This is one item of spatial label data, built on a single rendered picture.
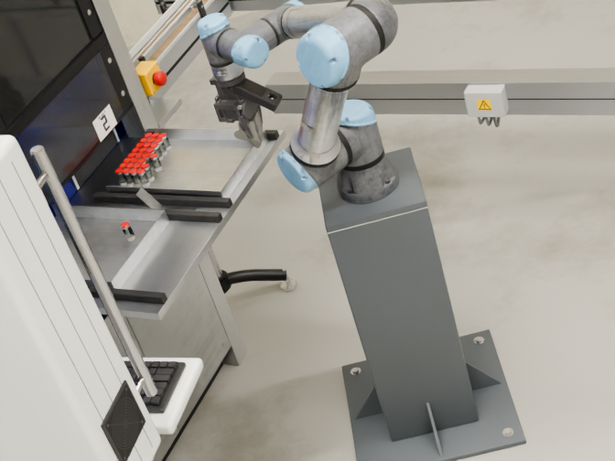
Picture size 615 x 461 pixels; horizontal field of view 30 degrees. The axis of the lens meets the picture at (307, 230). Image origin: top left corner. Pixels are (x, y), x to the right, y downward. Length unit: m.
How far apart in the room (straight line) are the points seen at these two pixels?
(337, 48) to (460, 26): 2.88
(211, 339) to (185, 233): 0.83
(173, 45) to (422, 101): 0.82
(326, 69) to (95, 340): 0.70
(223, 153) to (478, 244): 1.18
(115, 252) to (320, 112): 0.63
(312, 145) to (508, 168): 1.69
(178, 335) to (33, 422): 1.25
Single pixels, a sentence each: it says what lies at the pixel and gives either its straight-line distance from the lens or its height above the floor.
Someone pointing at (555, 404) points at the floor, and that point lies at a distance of 3.28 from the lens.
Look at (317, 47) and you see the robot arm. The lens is 2.28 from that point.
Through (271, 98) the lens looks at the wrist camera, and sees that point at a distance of 2.78.
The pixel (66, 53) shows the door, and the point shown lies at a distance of 2.90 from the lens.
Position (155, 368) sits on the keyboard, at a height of 0.83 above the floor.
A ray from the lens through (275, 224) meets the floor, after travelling 4.19.
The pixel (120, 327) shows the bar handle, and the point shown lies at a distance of 2.21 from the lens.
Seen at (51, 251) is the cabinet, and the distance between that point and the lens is 1.99.
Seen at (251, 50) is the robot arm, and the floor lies 1.23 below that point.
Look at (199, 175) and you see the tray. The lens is 2.91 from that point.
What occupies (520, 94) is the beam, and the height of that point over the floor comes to 0.51.
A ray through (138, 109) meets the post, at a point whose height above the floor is 0.97.
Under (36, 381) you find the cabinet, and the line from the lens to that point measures 2.05.
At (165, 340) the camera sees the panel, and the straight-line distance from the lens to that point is 3.28.
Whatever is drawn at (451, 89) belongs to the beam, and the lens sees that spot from 3.65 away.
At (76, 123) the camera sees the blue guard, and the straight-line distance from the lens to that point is 2.91.
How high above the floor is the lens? 2.39
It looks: 36 degrees down
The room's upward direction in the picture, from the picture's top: 18 degrees counter-clockwise
